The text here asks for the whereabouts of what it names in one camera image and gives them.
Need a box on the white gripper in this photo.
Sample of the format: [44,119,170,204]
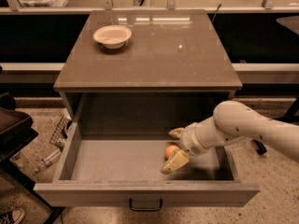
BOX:
[161,123,207,175]

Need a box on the orange fruit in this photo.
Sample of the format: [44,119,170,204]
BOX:
[164,145,179,160]

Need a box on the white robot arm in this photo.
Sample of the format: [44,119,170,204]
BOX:
[161,101,299,175]

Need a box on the grey cabinet with counter top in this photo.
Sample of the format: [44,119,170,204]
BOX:
[54,9,242,113]

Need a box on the open grey top drawer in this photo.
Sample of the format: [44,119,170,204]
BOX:
[33,92,261,208]

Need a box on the black metal floor stand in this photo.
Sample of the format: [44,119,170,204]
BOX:
[254,97,299,156]

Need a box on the white paper bowl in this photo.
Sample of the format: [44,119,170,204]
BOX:
[93,25,132,49]

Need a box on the clear plastic bottle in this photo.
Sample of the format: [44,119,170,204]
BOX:
[35,149,62,174]

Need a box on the black cart on left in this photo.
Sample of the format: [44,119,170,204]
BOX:
[0,93,64,224]

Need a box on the black and white sneaker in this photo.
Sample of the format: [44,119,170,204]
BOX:
[0,208,25,224]

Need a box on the black drawer handle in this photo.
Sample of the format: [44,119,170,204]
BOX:
[128,199,164,212]

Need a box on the wire mesh basket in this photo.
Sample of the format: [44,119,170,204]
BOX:
[50,116,72,149]

